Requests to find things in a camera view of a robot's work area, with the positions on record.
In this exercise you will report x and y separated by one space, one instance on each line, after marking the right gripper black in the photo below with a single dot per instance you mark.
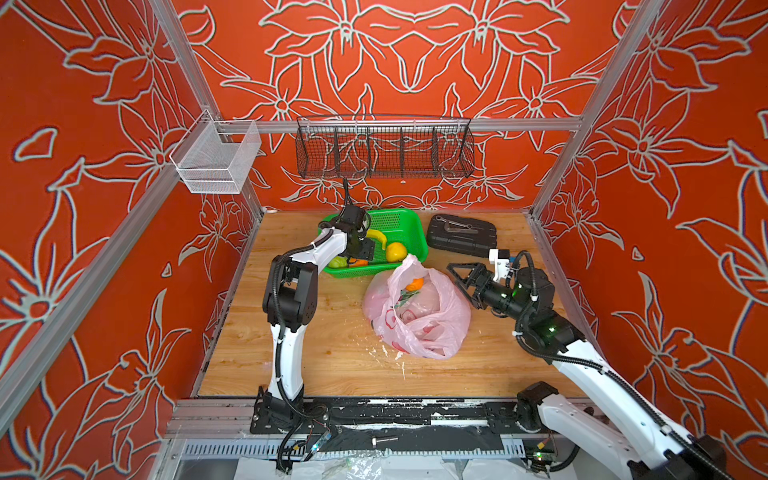
484 286

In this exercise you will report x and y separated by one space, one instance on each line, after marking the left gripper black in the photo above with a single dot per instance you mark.
365 249

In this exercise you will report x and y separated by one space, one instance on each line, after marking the green pear fruit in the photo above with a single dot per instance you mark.
338 262

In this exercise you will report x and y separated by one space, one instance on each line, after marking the yellow lemon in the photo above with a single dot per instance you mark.
396 252

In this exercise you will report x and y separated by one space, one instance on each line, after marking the orange fruit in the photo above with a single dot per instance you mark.
415 285
354 263

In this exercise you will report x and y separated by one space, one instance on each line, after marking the pink plastic bag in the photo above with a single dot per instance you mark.
431 323

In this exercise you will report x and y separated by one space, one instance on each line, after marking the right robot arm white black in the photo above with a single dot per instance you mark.
637 440

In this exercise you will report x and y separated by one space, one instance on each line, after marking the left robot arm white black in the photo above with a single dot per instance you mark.
291 300

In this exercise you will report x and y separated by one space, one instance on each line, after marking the yellow banana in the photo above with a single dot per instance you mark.
378 236

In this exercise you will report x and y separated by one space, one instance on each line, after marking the green plastic basket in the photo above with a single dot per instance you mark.
399 225

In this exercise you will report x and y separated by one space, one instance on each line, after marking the black tool case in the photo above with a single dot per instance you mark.
468 236

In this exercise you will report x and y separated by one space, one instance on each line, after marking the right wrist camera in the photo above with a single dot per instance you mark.
501 260

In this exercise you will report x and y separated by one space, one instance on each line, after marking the black wire basket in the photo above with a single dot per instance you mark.
361 146

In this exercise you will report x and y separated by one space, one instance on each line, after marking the clear plastic wall bin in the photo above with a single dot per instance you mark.
216 156

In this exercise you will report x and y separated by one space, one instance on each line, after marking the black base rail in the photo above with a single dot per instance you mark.
452 428

